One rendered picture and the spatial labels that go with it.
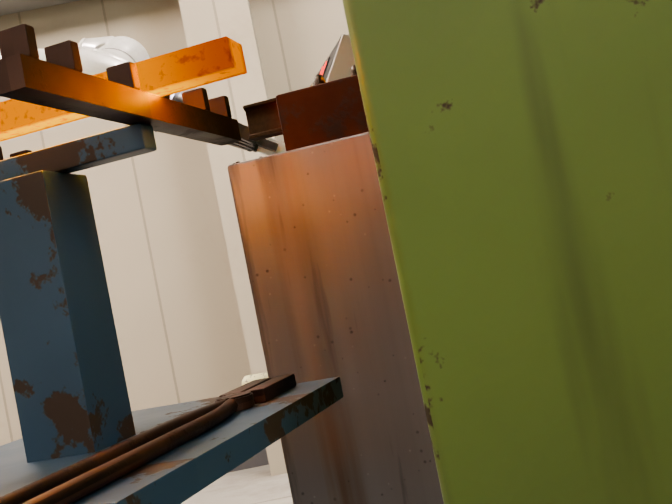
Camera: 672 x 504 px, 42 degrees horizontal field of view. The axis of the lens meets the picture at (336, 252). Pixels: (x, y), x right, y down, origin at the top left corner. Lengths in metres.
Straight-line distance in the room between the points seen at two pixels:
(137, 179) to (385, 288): 3.47
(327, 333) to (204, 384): 3.36
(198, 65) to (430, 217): 0.20
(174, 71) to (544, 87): 0.26
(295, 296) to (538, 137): 0.38
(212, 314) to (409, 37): 3.64
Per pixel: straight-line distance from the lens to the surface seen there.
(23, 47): 0.56
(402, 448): 0.91
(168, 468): 0.54
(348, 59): 1.59
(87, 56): 1.59
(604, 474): 0.63
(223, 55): 0.64
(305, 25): 4.37
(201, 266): 4.23
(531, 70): 0.62
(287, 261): 0.92
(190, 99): 0.77
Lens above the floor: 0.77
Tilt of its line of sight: 2 degrees up
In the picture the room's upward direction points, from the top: 11 degrees counter-clockwise
